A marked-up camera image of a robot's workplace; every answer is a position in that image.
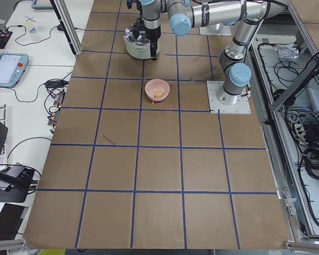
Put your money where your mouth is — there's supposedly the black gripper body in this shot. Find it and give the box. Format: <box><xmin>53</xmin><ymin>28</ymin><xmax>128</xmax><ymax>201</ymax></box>
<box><xmin>133</xmin><ymin>18</ymin><xmax>144</xmax><ymax>38</ymax></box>
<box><xmin>145</xmin><ymin>27</ymin><xmax>160</xmax><ymax>43</ymax></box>

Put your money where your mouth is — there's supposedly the brown egg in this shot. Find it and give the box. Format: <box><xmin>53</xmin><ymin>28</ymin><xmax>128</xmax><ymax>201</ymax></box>
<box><xmin>154</xmin><ymin>91</ymin><xmax>165</xmax><ymax>98</ymax></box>

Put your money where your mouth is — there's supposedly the glass pot lid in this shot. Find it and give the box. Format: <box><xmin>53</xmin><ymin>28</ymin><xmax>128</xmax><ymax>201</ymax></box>
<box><xmin>124</xmin><ymin>22</ymin><xmax>150</xmax><ymax>46</ymax></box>

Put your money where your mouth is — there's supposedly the pink bowl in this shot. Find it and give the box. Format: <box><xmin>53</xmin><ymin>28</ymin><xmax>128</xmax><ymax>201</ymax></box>
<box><xmin>145</xmin><ymin>79</ymin><xmax>170</xmax><ymax>101</ymax></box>

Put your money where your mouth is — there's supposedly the blue teach pendant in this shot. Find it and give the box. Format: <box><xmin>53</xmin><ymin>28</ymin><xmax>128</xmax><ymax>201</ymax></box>
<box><xmin>0</xmin><ymin>53</ymin><xmax>29</xmax><ymax>88</ymax></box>
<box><xmin>31</xmin><ymin>0</ymin><xmax>53</xmax><ymax>10</ymax></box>

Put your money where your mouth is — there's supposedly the black power adapter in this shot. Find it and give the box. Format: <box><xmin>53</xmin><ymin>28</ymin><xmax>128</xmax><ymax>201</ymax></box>
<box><xmin>45</xmin><ymin>79</ymin><xmax>69</xmax><ymax>89</ymax></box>

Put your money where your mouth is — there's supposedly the paper cup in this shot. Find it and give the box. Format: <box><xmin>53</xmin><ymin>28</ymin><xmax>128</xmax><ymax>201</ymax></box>
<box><xmin>25</xmin><ymin>20</ymin><xmax>38</xmax><ymax>38</ymax></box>

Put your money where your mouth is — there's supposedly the aluminium diagonal strut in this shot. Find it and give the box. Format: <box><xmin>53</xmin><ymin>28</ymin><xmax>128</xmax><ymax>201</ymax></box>
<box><xmin>271</xmin><ymin>52</ymin><xmax>319</xmax><ymax>112</ymax></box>

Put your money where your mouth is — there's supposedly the black tripod base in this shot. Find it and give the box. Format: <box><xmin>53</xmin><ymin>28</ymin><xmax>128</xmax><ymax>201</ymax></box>
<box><xmin>0</xmin><ymin>164</ymin><xmax>35</xmax><ymax>203</ymax></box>

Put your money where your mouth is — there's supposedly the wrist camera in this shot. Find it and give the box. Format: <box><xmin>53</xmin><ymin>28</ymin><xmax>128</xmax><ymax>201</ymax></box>
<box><xmin>127</xmin><ymin>0</ymin><xmax>141</xmax><ymax>9</ymax></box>

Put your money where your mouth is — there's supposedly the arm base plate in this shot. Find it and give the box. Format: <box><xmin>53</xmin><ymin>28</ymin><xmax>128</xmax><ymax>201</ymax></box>
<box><xmin>199</xmin><ymin>23</ymin><xmax>231</xmax><ymax>36</ymax></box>
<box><xmin>207</xmin><ymin>81</ymin><xmax>251</xmax><ymax>115</ymax></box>

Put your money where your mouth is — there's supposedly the aluminium frame post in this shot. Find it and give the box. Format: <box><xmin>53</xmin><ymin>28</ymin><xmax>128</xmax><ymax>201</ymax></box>
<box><xmin>50</xmin><ymin>0</ymin><xmax>82</xmax><ymax>56</ymax></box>

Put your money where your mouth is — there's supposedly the coiled black cable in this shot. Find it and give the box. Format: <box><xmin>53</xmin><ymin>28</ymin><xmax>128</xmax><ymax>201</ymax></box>
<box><xmin>297</xmin><ymin>146</ymin><xmax>319</xmax><ymax>184</ymax></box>

